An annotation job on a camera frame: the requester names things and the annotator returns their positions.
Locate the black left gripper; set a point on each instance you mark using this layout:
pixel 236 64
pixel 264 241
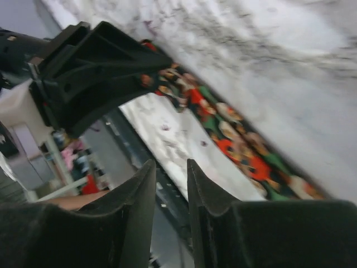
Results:
pixel 78 58

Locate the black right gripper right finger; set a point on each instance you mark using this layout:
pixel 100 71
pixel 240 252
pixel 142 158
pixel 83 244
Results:
pixel 227 232

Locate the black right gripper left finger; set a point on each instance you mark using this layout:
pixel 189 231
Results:
pixel 112 231

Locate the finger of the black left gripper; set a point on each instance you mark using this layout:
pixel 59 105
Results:
pixel 90 105

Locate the colourful faces patterned tie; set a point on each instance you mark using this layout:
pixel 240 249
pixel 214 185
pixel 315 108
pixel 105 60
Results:
pixel 273 178

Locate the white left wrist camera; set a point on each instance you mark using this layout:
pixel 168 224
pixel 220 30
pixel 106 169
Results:
pixel 18 108

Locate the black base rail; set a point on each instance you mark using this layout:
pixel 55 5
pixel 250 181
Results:
pixel 123 153

